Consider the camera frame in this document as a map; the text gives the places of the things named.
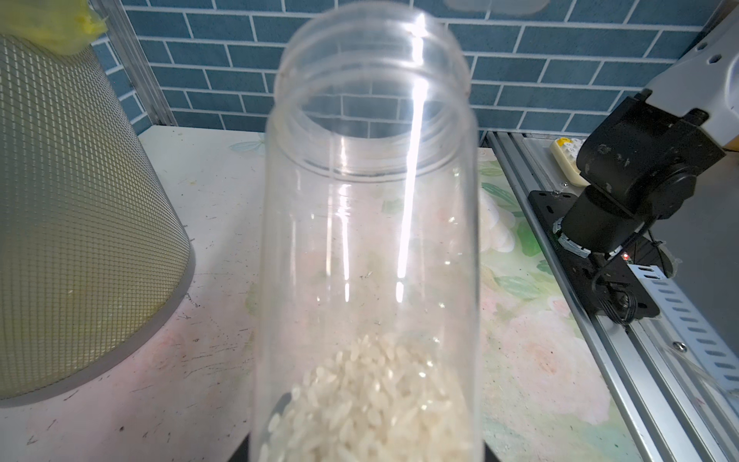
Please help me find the aluminium mounting rail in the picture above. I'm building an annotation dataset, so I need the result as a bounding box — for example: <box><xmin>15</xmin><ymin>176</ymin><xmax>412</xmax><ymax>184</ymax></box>
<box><xmin>486</xmin><ymin>132</ymin><xmax>738</xmax><ymax>461</ymax></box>

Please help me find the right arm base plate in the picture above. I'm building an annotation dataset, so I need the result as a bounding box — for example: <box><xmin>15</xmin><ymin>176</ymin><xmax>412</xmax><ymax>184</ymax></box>
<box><xmin>528</xmin><ymin>191</ymin><xmax>661</xmax><ymax>325</ymax></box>

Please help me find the white slotted cable duct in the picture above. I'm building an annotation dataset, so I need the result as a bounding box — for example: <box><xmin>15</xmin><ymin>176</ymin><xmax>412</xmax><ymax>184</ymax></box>
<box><xmin>627</xmin><ymin>264</ymin><xmax>738</xmax><ymax>398</ymax></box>

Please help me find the beige bin with yellow bag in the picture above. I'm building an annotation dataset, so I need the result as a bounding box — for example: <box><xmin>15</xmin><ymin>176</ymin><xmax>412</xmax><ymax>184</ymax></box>
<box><xmin>1</xmin><ymin>1</ymin><xmax>196</xmax><ymax>407</ymax></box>

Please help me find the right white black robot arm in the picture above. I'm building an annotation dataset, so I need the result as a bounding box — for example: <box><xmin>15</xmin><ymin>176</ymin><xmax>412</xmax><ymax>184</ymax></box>
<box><xmin>552</xmin><ymin>11</ymin><xmax>738</xmax><ymax>257</ymax></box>

